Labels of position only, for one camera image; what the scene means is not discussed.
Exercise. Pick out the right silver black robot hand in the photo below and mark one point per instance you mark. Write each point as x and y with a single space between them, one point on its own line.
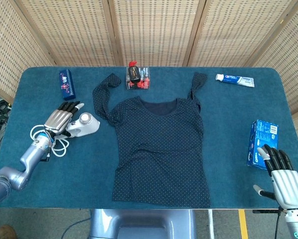
286 186

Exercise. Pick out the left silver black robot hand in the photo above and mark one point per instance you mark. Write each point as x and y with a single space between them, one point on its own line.
58 120

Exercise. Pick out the white handheld steamer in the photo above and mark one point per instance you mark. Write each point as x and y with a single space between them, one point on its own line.
89 124

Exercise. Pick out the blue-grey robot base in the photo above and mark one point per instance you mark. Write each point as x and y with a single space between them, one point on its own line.
138 224

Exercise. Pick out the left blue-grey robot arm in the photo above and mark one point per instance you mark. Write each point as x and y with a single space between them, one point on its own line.
29 156

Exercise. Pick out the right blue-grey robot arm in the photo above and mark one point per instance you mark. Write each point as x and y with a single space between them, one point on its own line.
294 224

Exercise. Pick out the blue polka dot shirt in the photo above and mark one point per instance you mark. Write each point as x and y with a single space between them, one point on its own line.
161 149

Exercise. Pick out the dark blue patterned box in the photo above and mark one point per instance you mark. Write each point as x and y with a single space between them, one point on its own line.
67 84

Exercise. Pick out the blue Oreo cookie box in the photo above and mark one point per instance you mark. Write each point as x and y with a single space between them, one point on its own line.
260 134

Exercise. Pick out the teal carpet table mat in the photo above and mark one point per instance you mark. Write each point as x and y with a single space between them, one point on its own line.
76 179

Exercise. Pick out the woven folding screen panel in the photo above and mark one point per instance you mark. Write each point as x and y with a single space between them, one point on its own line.
235 32
156 32
74 32
9 49
290 62

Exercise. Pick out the black device with red top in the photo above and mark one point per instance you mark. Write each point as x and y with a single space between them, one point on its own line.
134 74

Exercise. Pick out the clear box with red print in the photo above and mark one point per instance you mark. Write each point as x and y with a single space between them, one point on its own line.
143 79

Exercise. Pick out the white blue toothpaste tube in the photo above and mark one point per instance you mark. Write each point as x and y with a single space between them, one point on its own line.
235 79

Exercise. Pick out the brown shoe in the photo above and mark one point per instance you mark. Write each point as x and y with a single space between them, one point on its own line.
8 232

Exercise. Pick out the black bracket under table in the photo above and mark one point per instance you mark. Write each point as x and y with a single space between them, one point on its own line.
265 211

